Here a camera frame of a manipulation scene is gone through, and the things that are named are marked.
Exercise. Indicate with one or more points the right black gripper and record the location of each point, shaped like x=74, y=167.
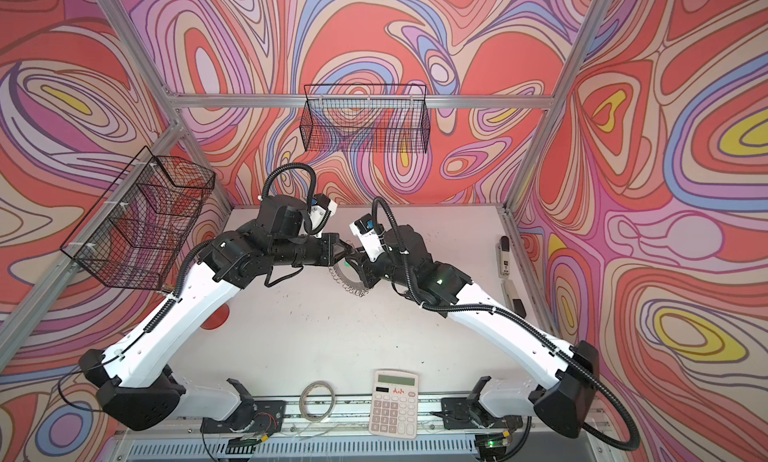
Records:
x=370, y=275

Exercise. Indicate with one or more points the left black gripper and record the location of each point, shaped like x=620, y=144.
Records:
x=329, y=242

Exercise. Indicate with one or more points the metal disc with keyrings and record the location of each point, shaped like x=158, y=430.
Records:
x=345, y=275

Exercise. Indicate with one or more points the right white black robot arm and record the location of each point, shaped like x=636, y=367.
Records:
x=562, y=378

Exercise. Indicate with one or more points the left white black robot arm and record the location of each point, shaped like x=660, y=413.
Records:
x=135, y=384

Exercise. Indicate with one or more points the red cup with pens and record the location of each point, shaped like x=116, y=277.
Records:
x=217, y=318

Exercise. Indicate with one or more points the clear tape roll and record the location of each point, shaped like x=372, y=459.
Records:
x=317, y=402

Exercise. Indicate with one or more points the white stapler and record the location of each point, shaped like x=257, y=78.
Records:
x=504, y=257

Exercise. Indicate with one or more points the white desk calculator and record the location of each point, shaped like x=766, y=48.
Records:
x=394, y=404

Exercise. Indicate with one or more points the small black key fob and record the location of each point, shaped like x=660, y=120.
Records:
x=512, y=299

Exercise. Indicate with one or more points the black wire basket back wall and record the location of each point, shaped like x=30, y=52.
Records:
x=365, y=118

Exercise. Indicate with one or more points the black wire basket wall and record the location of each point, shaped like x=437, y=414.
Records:
x=132, y=236
x=365, y=118

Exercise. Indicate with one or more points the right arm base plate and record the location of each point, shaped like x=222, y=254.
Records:
x=463, y=413

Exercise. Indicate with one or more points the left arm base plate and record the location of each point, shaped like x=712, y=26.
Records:
x=258, y=417

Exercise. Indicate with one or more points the black wire basket left wall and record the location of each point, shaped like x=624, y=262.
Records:
x=132, y=236

